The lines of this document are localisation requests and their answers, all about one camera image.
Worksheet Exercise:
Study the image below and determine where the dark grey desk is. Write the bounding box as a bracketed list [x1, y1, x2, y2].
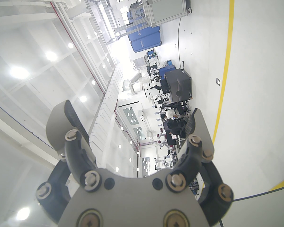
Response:
[164, 69, 193, 103]

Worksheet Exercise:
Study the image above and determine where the person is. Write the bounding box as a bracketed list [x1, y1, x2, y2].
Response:
[161, 109, 183, 122]

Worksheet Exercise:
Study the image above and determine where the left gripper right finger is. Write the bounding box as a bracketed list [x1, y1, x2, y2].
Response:
[166, 108, 234, 226]

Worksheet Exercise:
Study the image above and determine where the blue machine cabinet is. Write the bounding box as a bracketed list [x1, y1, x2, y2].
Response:
[128, 25, 163, 53]

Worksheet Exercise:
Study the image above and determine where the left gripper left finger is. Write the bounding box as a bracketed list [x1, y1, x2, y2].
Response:
[36, 100, 102, 224]

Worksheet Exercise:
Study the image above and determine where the clear panel enclosure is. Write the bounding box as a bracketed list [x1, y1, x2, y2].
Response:
[85, 0, 150, 46]

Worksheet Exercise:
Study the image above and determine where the thin black floor cable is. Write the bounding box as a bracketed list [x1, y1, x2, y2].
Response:
[177, 17, 184, 70]

